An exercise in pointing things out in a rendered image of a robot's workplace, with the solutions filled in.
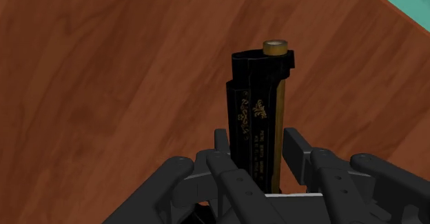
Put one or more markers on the black and gold cylinder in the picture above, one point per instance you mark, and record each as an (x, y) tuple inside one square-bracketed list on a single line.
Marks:
[(257, 115)]

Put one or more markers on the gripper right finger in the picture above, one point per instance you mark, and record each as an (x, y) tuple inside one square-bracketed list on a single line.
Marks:
[(339, 179)]

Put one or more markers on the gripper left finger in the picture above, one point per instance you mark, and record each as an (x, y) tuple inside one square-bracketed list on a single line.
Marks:
[(201, 183)]

